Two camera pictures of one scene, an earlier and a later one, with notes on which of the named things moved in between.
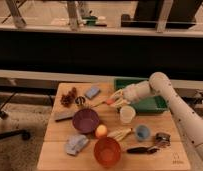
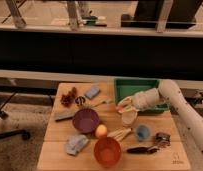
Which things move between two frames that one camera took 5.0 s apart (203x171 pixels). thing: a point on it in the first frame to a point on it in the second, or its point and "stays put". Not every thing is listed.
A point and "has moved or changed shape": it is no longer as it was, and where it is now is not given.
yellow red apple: x=101 y=130 stays put
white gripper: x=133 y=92 to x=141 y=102
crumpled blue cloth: x=74 y=143 stays put
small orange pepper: x=109 y=102 has moved or changed shape
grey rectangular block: x=62 y=115 stays put
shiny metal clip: x=163 y=139 stays put
